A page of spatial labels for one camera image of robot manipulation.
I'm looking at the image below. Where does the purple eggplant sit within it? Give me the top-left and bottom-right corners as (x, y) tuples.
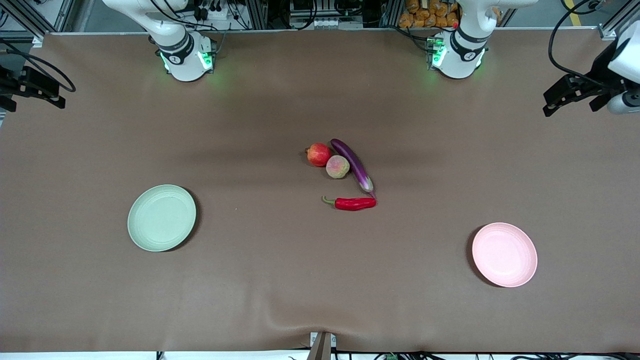
(330, 138), (377, 199)

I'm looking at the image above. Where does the pink yellow peach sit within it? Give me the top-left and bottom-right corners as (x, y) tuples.
(325, 155), (351, 179)

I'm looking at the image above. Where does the red chili pepper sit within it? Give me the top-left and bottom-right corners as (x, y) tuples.
(322, 195), (377, 212)

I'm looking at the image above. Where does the red pomegranate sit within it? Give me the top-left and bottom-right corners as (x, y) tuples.
(305, 142), (332, 167)

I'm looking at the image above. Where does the orange fruit pile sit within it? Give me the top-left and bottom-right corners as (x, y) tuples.
(398, 0), (502, 29)

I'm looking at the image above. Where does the green plate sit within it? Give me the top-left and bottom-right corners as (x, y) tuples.
(127, 184), (197, 252)

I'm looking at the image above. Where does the pink plate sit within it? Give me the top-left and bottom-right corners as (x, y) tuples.
(471, 222), (538, 288)

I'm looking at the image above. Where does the white power strip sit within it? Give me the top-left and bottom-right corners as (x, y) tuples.
(312, 17), (359, 30)

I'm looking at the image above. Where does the brown table cloth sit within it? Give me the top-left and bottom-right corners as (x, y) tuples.
(0, 29), (640, 353)

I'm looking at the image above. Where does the metal table clamp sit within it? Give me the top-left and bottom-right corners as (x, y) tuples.
(307, 331), (337, 360)

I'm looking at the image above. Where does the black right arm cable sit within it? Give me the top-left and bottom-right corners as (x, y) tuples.
(0, 39), (77, 94)

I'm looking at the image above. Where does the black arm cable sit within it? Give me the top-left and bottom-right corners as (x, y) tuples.
(548, 0), (608, 83)
(0, 39), (77, 94)

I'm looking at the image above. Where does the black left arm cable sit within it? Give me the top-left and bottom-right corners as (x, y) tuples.
(548, 0), (608, 83)

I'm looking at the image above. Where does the aluminium frame profile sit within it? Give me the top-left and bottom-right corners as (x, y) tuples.
(245, 0), (269, 30)
(597, 0), (640, 41)
(380, 0), (404, 28)
(0, 0), (47, 47)

